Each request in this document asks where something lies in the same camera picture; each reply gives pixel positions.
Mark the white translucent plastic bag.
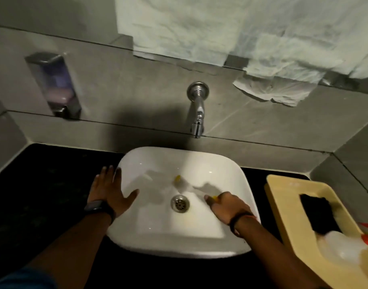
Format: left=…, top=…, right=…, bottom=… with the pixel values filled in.
left=317, top=230, right=368, bottom=269

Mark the blue shirt sleeve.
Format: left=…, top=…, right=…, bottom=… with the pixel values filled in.
left=0, top=267, right=57, bottom=289

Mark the beige plastic caddy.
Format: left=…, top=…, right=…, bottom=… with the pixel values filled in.
left=264, top=174, right=368, bottom=289

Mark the chrome wall faucet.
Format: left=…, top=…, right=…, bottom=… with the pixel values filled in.
left=187, top=82, right=210, bottom=139

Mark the large white paper sheet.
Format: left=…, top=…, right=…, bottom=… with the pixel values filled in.
left=114, top=0, right=368, bottom=79

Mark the black wrist band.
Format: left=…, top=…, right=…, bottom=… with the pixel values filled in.
left=229, top=211, right=258, bottom=237

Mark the wall soap dispenser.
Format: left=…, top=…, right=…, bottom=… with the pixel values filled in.
left=25, top=52, right=82, bottom=120

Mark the small crumpled white paper sheet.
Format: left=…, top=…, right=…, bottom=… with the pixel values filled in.
left=232, top=34, right=345, bottom=107

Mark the chrome sink drain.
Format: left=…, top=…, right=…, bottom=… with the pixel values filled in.
left=171, top=194, right=190, bottom=213

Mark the white ceramic sink basin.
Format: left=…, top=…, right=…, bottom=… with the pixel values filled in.
left=106, top=146, right=261, bottom=259

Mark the person's left hand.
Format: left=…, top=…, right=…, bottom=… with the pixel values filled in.
left=88, top=166, right=140, bottom=218

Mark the yellow cleaning brush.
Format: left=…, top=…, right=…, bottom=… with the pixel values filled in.
left=174, top=174, right=221, bottom=202

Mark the person's right forearm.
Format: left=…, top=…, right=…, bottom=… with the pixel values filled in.
left=234, top=217, right=333, bottom=289

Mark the black wrist watch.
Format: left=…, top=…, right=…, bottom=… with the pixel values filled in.
left=84, top=200, right=117, bottom=225

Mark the person's left forearm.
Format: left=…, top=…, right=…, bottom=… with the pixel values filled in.
left=20, top=211, right=113, bottom=289

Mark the person's right hand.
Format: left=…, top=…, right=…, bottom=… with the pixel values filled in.
left=204, top=191, right=257, bottom=228

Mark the black sponge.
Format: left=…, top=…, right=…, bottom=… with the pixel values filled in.
left=300, top=194, right=343, bottom=236

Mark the wall mirror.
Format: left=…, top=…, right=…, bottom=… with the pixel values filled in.
left=0, top=0, right=368, bottom=96

